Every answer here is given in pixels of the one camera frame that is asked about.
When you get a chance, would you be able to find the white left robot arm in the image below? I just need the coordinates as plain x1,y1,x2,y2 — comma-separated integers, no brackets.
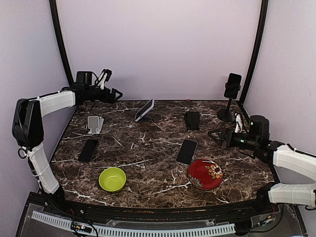
12,86,123,196

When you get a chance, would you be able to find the black pole phone stand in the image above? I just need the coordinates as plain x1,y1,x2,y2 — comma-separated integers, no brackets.
217,98,232,122

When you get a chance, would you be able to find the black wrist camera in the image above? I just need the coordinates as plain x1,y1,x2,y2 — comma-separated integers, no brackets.
249,115,270,140
75,71,93,87

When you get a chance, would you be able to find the white slotted cable duct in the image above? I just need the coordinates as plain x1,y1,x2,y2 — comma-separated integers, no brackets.
31,211,236,237

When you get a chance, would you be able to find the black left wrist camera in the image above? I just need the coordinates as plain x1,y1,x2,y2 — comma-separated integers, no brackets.
75,71,93,87

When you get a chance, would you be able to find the lavender phone on stand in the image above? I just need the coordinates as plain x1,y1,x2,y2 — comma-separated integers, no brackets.
134,99,155,122

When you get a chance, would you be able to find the white folding phone stand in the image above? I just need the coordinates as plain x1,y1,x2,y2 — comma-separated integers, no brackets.
87,116,104,134

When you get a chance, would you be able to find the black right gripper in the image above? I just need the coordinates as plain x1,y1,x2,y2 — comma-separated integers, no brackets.
208,127,260,152

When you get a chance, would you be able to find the lime green bowl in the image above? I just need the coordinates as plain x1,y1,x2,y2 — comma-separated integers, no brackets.
98,167,127,193

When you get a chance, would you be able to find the black folding phone stand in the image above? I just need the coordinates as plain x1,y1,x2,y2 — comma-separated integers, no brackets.
184,112,200,130

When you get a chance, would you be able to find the black phone on pole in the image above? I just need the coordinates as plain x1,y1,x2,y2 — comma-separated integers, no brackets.
224,73,242,99

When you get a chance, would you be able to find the black front rail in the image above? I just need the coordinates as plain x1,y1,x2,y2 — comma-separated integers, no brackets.
66,197,283,223

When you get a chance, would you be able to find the red floral plate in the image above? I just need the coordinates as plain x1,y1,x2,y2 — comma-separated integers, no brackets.
188,159,224,191

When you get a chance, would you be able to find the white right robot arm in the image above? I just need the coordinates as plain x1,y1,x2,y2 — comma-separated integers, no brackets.
207,128,316,214

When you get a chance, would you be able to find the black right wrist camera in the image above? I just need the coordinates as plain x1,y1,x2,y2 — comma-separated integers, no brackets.
249,115,270,140

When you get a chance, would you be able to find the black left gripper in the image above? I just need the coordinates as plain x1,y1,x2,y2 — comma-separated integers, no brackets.
85,86,123,104

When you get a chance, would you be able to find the black right frame post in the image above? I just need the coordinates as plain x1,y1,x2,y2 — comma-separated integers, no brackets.
239,0,269,106

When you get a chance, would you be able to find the black left frame post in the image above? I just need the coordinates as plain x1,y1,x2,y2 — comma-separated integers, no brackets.
49,0,74,87

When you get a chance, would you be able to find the purple phone dark screen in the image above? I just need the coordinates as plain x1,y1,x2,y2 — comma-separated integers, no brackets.
78,139,99,163

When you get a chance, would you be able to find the phone in clear case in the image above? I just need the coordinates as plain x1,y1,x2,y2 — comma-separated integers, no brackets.
176,139,198,165

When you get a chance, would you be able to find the black frame post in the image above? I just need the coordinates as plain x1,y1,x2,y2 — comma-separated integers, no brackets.
49,0,74,87
239,0,269,106

